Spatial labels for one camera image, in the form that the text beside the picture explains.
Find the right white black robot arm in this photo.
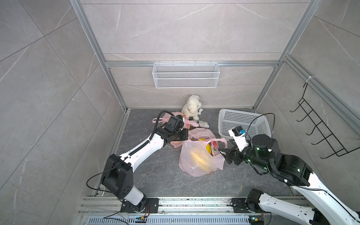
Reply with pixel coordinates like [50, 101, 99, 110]
[219, 134, 360, 225]

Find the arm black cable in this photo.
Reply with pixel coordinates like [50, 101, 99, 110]
[244, 112, 360, 223]
[86, 110, 175, 194]

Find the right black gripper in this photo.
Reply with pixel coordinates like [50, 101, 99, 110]
[216, 137, 269, 172]

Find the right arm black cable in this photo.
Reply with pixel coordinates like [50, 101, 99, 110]
[244, 112, 360, 223]

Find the yellow-green banana bunch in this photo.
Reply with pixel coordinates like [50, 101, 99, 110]
[190, 151, 212, 173]
[199, 138, 212, 155]

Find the black wire hook rack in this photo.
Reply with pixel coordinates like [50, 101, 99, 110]
[290, 83, 360, 159]

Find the white plush toy dog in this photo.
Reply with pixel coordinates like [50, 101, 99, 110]
[181, 95, 203, 122]

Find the white plastic basket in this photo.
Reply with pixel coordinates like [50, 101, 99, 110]
[218, 109, 271, 141]

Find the plain pink plastic bag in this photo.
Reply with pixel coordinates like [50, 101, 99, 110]
[179, 128, 227, 177]

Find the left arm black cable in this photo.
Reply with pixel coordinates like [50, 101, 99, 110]
[86, 110, 175, 194]

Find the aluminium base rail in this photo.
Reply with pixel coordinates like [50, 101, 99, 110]
[74, 196, 313, 225]

